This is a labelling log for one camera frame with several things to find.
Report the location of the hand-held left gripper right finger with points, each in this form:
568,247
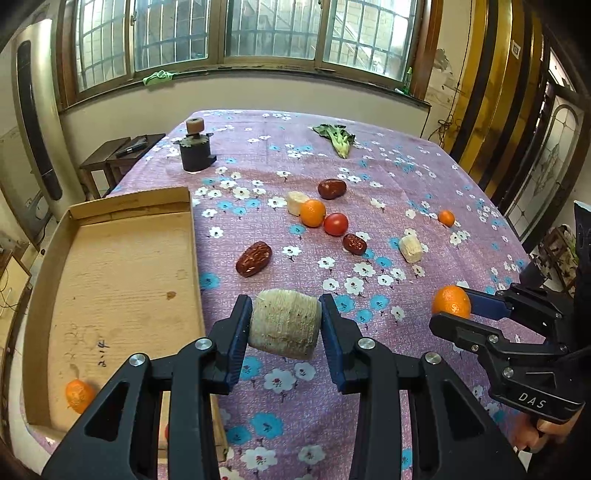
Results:
330,334

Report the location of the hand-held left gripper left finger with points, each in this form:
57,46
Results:
240,334

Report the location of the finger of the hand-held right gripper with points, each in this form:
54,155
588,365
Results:
461,332
487,304

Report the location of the orange mandarin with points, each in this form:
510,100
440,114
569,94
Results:
450,300
78,394
313,213

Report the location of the large corn cob piece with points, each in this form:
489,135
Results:
286,323

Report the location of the large wrinkled red date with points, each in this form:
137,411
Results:
254,258

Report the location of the red tomato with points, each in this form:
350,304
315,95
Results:
335,224
166,431

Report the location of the cardboard box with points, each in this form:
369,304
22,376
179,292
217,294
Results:
120,286

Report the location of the person's right forearm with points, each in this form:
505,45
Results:
549,450

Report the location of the person's right hand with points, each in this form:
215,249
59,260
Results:
524,429

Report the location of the patterned cloth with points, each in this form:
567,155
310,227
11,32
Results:
558,258

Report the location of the purple floral tablecloth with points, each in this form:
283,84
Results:
277,415

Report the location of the pale corn cob piece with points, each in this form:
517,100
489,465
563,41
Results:
295,202
410,249

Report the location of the small orange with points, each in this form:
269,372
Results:
446,218

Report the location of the stained glass door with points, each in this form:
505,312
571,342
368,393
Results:
554,138

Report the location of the black hand grinder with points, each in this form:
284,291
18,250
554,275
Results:
195,152

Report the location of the green bok choy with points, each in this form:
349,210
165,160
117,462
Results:
340,141

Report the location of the dark wooden stool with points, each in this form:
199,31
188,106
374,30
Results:
147,141

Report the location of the black remote control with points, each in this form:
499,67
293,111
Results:
130,149

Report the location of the light wooden stool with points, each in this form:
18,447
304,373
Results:
99,159

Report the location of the wooden shelving unit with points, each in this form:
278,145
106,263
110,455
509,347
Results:
18,277

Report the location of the green bottle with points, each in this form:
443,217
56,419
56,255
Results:
408,83

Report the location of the green rag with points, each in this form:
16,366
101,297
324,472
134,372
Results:
157,77

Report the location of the standing air conditioner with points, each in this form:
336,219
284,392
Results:
34,115

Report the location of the barred window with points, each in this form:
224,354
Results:
221,27

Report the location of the golden door frame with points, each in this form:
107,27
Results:
494,92

